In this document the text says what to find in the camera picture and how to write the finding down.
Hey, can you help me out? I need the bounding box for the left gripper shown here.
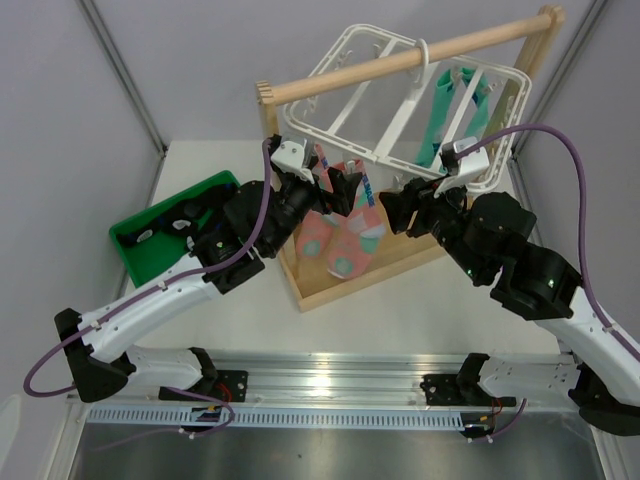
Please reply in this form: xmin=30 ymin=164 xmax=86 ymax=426
xmin=262 ymin=156 xmax=360 ymax=256

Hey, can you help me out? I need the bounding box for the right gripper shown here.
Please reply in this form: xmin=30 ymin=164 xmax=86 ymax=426
xmin=378 ymin=172 xmax=488 ymax=283

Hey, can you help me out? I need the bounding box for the pink sock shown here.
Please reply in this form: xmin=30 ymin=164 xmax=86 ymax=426
xmin=295 ymin=144 xmax=337 ymax=258
xmin=327 ymin=159 xmax=386 ymax=280

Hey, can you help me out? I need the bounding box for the white plastic clip hanger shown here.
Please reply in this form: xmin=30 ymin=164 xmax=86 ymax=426
xmin=281 ymin=24 xmax=532 ymax=191

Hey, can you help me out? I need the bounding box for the black sock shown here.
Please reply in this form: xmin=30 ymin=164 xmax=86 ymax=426
xmin=116 ymin=183 xmax=238 ymax=248

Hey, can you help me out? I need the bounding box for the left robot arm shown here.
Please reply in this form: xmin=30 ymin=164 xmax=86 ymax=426
xmin=54 ymin=167 xmax=362 ymax=403

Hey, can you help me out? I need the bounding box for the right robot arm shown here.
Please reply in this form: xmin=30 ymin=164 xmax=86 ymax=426
xmin=379 ymin=179 xmax=639 ymax=437

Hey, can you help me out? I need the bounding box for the left green blue sock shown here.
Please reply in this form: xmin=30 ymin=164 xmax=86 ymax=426
xmin=415 ymin=70 xmax=456 ymax=168

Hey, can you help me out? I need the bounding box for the green blue sock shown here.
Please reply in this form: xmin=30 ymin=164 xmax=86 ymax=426
xmin=415 ymin=70 xmax=456 ymax=168
xmin=448 ymin=67 xmax=491 ymax=138

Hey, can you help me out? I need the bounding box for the wooden hanging rack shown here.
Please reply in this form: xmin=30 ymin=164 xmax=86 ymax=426
xmin=256 ymin=5 xmax=566 ymax=311

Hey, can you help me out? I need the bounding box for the right green blue sock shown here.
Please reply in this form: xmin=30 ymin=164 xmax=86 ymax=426
xmin=448 ymin=67 xmax=491 ymax=138

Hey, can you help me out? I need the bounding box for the green plastic bin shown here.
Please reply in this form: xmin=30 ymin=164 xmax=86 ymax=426
xmin=109 ymin=170 xmax=239 ymax=287

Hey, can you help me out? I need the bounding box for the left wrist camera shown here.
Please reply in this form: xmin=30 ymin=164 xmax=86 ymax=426
xmin=271 ymin=134 xmax=318 ymax=184

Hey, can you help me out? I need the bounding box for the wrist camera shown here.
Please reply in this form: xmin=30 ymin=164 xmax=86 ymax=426
xmin=435 ymin=136 xmax=490 ymax=196
xmin=271 ymin=134 xmax=318 ymax=184

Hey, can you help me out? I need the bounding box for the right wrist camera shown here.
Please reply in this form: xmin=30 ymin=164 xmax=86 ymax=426
xmin=435 ymin=136 xmax=490 ymax=196

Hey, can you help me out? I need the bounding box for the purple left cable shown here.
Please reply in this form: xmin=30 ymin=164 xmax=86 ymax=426
xmin=23 ymin=139 xmax=276 ymax=399

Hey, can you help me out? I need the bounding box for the purple cable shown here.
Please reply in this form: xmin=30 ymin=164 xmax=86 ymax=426
xmin=23 ymin=139 xmax=276 ymax=399
xmin=464 ymin=123 xmax=640 ymax=359

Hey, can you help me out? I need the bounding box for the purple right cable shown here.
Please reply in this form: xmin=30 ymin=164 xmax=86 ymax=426
xmin=464 ymin=123 xmax=640 ymax=359

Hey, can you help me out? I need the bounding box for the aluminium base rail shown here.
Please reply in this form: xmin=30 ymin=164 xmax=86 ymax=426
xmin=67 ymin=349 xmax=596 ymax=412

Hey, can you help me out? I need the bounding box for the white slotted cable duct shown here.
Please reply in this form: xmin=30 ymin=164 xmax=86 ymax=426
xmin=87 ymin=405 xmax=464 ymax=431

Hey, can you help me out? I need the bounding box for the aluminium frame post right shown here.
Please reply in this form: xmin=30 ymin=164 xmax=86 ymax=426
xmin=514 ymin=0 xmax=614 ymax=156

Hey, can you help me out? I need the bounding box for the aluminium frame post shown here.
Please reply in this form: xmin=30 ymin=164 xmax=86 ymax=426
xmin=514 ymin=0 xmax=614 ymax=156
xmin=75 ymin=0 xmax=168 ymax=156

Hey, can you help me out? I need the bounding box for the aluminium frame post left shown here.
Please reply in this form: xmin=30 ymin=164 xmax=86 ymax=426
xmin=75 ymin=0 xmax=168 ymax=156

